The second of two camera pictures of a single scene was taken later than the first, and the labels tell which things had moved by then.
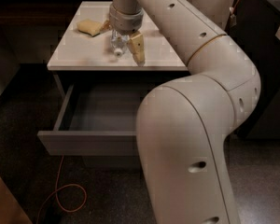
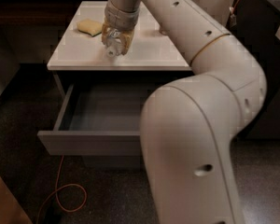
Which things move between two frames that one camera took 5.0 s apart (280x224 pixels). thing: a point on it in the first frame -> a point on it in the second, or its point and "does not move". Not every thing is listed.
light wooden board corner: x=7 y=209 does not move
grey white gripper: x=126 y=22 -> x=119 y=19
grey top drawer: x=97 y=119 does not move
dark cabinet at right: x=259 y=20 does not move
